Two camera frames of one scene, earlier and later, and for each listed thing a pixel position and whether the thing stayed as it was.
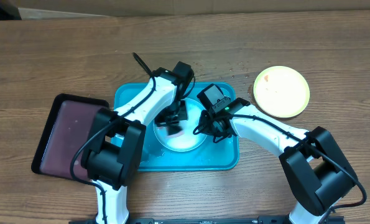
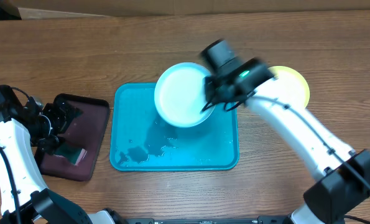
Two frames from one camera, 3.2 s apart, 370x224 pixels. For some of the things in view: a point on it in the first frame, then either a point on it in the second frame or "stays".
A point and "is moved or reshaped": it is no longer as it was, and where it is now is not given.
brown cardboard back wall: (56, 9) stays
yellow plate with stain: (282, 91) stays
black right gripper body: (212, 129) → (214, 96)
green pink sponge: (175, 130) → (74, 155)
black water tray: (68, 123) stays
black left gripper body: (171, 114) → (46, 127)
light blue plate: (188, 140) is moved or reshaped
